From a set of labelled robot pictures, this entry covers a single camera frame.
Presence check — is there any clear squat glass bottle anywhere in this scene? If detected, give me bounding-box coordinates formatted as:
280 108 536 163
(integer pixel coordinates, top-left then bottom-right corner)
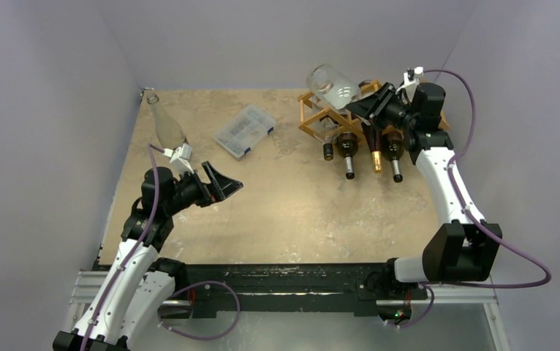
306 64 362 112

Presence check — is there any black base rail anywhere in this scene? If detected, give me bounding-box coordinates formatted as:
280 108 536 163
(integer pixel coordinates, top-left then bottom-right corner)
151 258 427 318

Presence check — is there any wooden wine rack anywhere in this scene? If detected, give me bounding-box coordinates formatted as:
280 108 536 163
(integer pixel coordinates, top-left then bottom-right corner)
297 78 450 144

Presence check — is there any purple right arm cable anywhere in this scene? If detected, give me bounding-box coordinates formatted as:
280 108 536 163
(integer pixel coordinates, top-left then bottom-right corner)
423 69 552 290

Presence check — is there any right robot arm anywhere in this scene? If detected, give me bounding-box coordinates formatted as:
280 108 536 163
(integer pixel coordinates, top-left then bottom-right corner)
346 83 502 298

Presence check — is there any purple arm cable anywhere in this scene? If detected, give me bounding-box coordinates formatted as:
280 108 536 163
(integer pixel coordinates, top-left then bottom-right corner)
78 143 170 351
423 69 552 290

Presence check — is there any clear plastic organizer box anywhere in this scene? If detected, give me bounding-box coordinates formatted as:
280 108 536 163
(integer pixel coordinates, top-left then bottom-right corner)
213 104 277 160

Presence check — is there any clear tall glass bottle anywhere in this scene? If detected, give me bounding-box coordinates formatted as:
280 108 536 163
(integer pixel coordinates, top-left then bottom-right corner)
146 93 187 149

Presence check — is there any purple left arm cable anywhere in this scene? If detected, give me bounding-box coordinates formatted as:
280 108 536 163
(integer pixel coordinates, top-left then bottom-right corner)
78 143 170 351

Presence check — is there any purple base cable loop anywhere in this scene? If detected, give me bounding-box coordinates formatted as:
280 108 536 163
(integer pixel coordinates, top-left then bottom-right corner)
157 281 242 342

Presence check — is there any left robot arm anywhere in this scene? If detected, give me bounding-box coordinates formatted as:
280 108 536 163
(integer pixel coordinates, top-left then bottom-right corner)
53 162 243 350

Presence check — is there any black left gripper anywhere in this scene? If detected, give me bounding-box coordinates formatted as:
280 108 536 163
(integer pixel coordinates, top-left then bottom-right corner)
164 161 241 216

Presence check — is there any brown bottle gold neck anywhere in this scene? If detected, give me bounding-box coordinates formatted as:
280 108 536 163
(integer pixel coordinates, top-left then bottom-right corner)
361 123 383 173

